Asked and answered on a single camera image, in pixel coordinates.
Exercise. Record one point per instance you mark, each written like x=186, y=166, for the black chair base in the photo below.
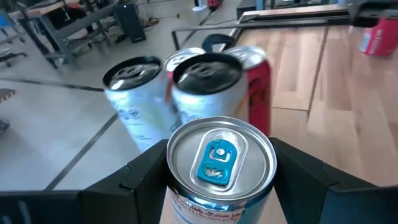
x=12, y=56

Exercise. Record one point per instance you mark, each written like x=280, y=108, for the blue chair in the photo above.
x=3, y=20

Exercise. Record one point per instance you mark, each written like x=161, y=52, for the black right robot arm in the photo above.
x=373, y=12

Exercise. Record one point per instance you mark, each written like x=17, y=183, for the red white object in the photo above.
x=213, y=3

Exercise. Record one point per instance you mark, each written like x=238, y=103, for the red Fanta strawberry can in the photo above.
x=381, y=39

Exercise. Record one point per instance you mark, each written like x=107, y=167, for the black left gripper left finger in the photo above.
x=109, y=202

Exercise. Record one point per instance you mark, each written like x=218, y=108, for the black box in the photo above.
x=130, y=21

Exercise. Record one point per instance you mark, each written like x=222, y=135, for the white Celsius can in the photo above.
x=211, y=93
x=136, y=102

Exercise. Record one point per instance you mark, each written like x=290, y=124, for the metal workbench frame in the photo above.
x=77, y=26

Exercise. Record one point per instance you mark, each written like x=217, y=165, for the black floor object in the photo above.
x=6, y=95

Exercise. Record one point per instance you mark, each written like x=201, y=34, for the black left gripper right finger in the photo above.
x=326, y=202

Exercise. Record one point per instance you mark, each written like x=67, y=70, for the black metal rig frame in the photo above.
x=295, y=14

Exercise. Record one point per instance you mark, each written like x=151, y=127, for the blue silver Red Bull can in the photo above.
x=220, y=155

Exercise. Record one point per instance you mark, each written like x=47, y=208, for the red Coca-Cola can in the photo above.
x=259, y=93
x=182, y=56

